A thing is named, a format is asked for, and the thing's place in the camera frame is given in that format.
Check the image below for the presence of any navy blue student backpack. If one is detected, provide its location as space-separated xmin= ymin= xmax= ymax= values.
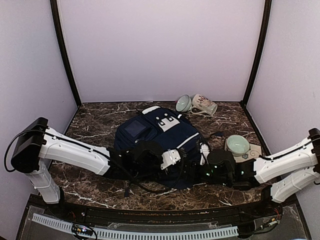
xmin=114 ymin=105 xmax=212 ymax=193

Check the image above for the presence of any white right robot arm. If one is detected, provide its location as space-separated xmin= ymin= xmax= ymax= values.
xmin=191 ymin=128 xmax=320 ymax=217

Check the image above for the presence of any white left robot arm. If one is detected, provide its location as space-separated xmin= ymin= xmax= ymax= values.
xmin=4 ymin=117 xmax=185 ymax=218

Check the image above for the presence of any upright celadon bowl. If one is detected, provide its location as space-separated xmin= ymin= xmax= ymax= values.
xmin=225 ymin=135 xmax=251 ymax=157

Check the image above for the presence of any white floral mug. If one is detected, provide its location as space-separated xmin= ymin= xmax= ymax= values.
xmin=190 ymin=94 xmax=218 ymax=116

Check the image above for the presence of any tipped celadon bowl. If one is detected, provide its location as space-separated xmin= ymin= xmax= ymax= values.
xmin=175 ymin=94 xmax=192 ymax=113

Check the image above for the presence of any small green circuit board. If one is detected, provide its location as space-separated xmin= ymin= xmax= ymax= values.
xmin=71 ymin=224 xmax=93 ymax=237

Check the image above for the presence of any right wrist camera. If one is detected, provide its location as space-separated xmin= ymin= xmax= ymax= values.
xmin=200 ymin=146 xmax=210 ymax=166

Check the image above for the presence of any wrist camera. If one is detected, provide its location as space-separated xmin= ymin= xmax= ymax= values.
xmin=200 ymin=146 xmax=210 ymax=166
xmin=160 ymin=149 xmax=182 ymax=170

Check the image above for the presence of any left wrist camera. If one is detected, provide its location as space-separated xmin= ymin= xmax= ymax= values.
xmin=160 ymin=149 xmax=182 ymax=170

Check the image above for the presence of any right black frame post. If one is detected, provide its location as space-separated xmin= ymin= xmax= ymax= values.
xmin=240 ymin=0 xmax=272 ymax=109

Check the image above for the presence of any black frame post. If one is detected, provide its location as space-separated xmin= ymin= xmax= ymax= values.
xmin=240 ymin=0 xmax=272 ymax=109
xmin=49 ymin=0 xmax=82 ymax=108

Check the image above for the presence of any black front rail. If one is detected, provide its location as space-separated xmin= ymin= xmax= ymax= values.
xmin=27 ymin=194 xmax=282 ymax=225

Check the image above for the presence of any grey slotted cable duct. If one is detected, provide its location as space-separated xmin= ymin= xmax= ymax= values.
xmin=31 ymin=213 xmax=239 ymax=240

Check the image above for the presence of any left black frame post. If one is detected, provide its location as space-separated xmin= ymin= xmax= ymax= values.
xmin=49 ymin=0 xmax=82 ymax=108

